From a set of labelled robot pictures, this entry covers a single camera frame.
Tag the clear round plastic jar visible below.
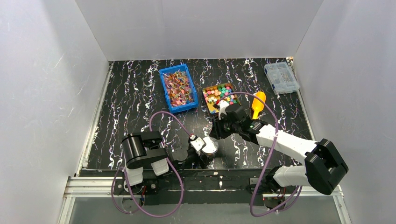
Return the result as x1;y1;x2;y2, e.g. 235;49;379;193
201;152;216;162

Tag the purple cable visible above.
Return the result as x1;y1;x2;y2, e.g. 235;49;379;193
216;91;303;217
111;111;198;217

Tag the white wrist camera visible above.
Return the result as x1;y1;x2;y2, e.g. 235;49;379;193
213;100;229;120
189;134;206;154

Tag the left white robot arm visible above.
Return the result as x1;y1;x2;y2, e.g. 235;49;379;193
121;131;219;190

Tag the blue plastic candy bin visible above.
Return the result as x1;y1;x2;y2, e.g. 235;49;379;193
159;64;199;114

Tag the white round jar lid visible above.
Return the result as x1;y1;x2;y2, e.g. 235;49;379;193
202;136;219;154

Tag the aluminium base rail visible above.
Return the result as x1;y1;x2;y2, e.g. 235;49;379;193
58;177;351;224

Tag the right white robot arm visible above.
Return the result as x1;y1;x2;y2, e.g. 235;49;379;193
210;100;349;195

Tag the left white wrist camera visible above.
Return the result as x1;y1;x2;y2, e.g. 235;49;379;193
189;134;206;154

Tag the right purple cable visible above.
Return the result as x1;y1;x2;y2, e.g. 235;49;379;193
216;91;303;217

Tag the gold tray of star candies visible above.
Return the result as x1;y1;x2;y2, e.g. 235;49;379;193
202;83;240;116

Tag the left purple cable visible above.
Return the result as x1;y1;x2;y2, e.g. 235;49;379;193
111;111;198;217

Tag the clear plastic organizer box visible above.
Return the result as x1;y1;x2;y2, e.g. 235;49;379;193
264;62;300;95

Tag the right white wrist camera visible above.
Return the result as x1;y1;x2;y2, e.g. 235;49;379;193
213;100;229;120

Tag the orange plastic scoop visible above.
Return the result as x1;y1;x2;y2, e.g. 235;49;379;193
251;91;266;119

